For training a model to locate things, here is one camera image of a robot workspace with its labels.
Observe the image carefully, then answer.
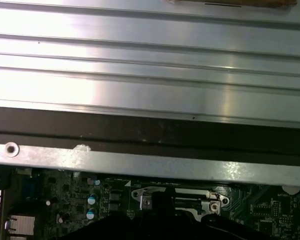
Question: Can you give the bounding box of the CPU socket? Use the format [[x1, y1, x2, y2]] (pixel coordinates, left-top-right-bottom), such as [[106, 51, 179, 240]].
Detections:
[[131, 186, 232, 223]]

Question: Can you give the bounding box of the green motherboard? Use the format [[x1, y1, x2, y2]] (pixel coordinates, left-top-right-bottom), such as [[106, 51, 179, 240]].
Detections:
[[0, 167, 300, 240]]

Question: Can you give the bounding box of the round coin cell battery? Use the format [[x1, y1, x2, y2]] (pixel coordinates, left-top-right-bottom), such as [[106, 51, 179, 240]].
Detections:
[[281, 184, 300, 196]]

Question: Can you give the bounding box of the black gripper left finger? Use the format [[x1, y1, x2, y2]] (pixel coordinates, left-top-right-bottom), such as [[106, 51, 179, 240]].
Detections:
[[57, 186, 167, 240]]

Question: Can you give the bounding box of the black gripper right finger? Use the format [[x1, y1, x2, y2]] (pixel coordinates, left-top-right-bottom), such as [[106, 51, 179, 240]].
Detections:
[[166, 186, 260, 240]]

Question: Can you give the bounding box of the silver rear port block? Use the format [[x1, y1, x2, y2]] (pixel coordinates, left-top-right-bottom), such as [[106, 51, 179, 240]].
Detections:
[[3, 214, 37, 240]]

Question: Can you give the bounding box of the metal socket cover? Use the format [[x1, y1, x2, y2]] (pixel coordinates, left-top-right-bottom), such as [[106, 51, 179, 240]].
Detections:
[[152, 194, 222, 221]]

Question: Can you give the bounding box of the black PC case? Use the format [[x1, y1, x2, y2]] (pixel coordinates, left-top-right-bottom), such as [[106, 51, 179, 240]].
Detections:
[[0, 106, 300, 240]]

